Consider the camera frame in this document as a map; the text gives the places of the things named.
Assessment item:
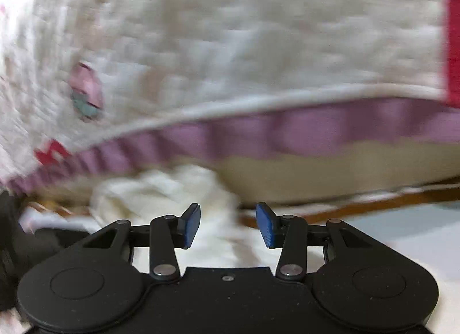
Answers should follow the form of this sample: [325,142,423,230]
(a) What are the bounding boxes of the tan mattress side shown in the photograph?
[216,139,460,206]

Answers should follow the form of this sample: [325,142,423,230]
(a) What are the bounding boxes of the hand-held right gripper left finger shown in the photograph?
[82,203,201,281]

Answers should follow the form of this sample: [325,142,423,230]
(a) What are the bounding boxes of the white quilt with red prints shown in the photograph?
[0,0,460,194]

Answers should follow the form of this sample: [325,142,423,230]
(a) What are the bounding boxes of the cream fleece garment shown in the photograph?
[88,165,259,270]

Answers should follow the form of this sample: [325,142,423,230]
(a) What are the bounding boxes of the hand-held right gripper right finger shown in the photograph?
[256,202,390,281]

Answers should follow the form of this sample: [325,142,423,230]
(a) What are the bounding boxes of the plaid bed sheet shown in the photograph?
[235,182,460,284]

